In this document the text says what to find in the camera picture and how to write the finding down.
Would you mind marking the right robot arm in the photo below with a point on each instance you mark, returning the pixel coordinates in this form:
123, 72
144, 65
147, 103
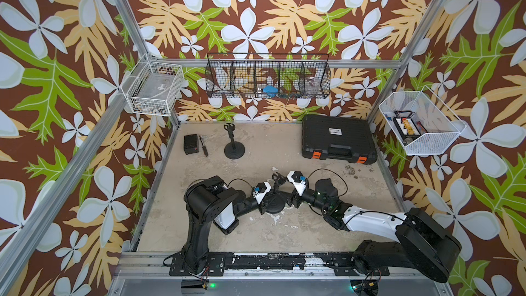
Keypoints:
413, 239

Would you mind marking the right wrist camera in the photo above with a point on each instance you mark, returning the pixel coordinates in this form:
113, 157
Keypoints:
299, 181

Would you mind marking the white mesh basket right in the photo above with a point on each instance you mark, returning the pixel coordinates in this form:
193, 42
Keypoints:
443, 126

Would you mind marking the white wire basket left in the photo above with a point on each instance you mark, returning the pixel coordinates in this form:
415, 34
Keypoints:
152, 87

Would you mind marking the small ratchet screwdriver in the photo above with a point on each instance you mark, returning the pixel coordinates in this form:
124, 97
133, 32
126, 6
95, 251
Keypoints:
203, 146

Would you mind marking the black plastic tool case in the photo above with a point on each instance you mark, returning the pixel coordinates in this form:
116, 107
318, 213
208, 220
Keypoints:
338, 138

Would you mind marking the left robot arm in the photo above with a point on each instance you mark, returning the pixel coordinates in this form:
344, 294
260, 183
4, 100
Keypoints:
210, 202

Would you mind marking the black microphone stand pole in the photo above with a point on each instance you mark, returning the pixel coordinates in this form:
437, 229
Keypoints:
230, 127

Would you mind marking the black wire basket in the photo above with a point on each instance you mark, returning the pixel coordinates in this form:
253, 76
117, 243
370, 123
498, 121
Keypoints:
295, 75

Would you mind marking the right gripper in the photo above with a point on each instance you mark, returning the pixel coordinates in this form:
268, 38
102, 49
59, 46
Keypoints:
296, 196

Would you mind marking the blue object in basket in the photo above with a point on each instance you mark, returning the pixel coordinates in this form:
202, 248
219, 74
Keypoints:
270, 90

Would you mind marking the small black box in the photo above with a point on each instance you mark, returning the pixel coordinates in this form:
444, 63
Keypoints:
191, 144

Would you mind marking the black round stand base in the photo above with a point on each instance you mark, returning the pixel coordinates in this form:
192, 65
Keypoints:
234, 150

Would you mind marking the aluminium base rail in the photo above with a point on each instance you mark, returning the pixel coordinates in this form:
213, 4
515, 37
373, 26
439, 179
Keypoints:
244, 273

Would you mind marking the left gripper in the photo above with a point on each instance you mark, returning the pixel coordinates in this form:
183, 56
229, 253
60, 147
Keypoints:
262, 205

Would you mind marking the screw bit box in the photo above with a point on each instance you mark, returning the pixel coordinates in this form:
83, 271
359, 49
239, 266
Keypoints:
407, 125

